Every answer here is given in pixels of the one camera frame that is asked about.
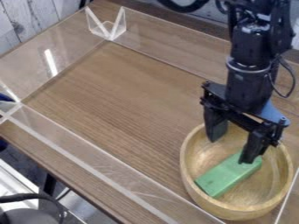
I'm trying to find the clear acrylic enclosure wall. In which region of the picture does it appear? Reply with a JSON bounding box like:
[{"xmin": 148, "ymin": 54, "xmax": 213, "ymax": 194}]
[{"xmin": 0, "ymin": 5, "xmax": 299, "ymax": 224}]

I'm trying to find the black cable lower left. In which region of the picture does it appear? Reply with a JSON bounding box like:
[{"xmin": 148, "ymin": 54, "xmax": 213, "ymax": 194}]
[{"xmin": 0, "ymin": 193, "xmax": 68, "ymax": 224}]

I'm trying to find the brown wooden bowl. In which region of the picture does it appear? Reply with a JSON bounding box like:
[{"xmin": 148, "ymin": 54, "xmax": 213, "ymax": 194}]
[{"xmin": 180, "ymin": 124, "xmax": 295, "ymax": 221}]

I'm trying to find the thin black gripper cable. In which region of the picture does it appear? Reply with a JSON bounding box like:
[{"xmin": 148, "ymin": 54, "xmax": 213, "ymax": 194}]
[{"xmin": 267, "ymin": 55, "xmax": 296, "ymax": 99}]

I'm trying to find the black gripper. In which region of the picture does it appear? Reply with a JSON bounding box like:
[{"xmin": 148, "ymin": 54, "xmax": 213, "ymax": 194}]
[{"xmin": 200, "ymin": 58, "xmax": 289, "ymax": 164}]

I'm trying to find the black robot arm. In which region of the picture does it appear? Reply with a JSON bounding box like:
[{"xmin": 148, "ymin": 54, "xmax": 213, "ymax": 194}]
[{"xmin": 200, "ymin": 0, "xmax": 295, "ymax": 164}]

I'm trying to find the black table leg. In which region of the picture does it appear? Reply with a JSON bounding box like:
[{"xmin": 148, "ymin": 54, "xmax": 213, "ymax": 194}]
[{"xmin": 42, "ymin": 174, "xmax": 57, "ymax": 196}]

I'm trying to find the green rectangular block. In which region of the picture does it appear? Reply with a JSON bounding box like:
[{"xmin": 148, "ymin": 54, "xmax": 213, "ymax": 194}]
[{"xmin": 193, "ymin": 152, "xmax": 263, "ymax": 199}]

